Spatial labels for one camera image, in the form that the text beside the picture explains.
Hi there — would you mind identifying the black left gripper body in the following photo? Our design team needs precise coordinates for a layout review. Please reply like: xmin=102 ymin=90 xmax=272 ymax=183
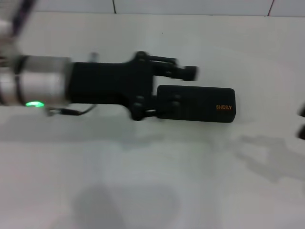
xmin=69 ymin=51 xmax=158 ymax=122

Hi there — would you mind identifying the black glasses case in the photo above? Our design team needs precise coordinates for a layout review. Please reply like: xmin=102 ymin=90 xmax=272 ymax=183
xmin=156 ymin=85 xmax=236 ymax=124

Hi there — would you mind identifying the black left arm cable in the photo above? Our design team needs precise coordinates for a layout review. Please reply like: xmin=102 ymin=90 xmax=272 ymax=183
xmin=46 ymin=104 xmax=96 ymax=117

